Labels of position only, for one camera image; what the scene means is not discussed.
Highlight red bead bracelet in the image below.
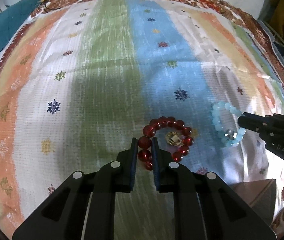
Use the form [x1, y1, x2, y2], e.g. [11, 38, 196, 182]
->
[137, 116, 195, 171]

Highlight striped woven mat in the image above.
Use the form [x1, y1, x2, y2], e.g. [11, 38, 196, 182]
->
[0, 1, 284, 237]

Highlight silver clear charm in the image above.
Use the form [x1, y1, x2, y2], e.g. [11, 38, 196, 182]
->
[224, 129, 237, 140]

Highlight gold clear charm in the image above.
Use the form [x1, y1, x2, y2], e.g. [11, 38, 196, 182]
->
[165, 131, 183, 147]

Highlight teal quilted pillow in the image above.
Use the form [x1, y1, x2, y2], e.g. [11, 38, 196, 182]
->
[0, 0, 40, 52]

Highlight light blue bead bracelet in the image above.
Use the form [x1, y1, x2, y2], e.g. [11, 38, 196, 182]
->
[210, 101, 248, 149]

